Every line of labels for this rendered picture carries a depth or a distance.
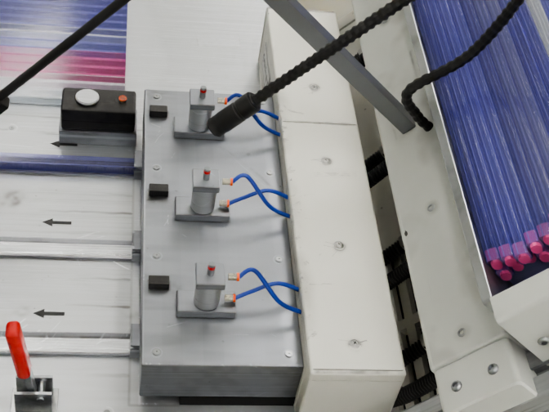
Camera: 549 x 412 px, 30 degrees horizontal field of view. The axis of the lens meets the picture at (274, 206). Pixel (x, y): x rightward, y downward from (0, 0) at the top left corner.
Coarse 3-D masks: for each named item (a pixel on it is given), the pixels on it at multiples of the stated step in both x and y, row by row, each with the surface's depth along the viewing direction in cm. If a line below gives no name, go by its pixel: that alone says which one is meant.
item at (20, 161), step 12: (0, 156) 103; (12, 156) 103; (24, 156) 103; (36, 156) 104; (48, 156) 104; (60, 156) 104; (72, 156) 104; (84, 156) 105; (0, 168) 103; (12, 168) 103; (24, 168) 104; (36, 168) 104; (48, 168) 104; (60, 168) 104; (72, 168) 104; (84, 168) 104; (96, 168) 104; (108, 168) 104; (120, 168) 105; (132, 168) 105
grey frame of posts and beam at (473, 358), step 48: (384, 0) 108; (384, 48) 104; (384, 144) 97; (432, 144) 92; (432, 192) 89; (432, 240) 86; (432, 288) 84; (432, 336) 81; (480, 336) 78; (480, 384) 76; (528, 384) 75
